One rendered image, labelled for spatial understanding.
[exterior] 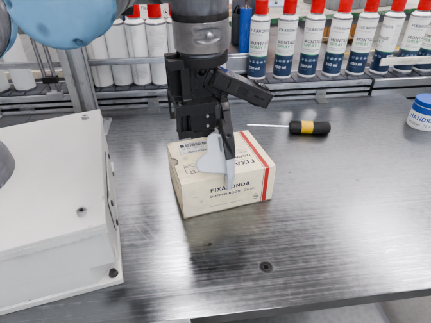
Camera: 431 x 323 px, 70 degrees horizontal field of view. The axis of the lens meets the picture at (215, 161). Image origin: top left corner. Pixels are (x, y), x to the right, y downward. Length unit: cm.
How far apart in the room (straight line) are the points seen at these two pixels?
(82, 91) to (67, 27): 49
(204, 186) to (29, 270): 25
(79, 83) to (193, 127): 36
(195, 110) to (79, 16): 22
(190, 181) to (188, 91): 14
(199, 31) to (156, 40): 44
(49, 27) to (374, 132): 72
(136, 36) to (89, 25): 58
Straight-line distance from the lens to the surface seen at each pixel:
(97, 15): 28
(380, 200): 63
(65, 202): 42
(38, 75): 100
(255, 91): 48
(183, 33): 42
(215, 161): 47
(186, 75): 44
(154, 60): 85
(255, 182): 52
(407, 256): 55
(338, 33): 96
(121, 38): 87
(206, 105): 44
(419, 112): 89
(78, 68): 75
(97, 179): 44
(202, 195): 50
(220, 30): 42
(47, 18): 29
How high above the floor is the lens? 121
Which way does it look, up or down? 36 degrees down
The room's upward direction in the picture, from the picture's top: straight up
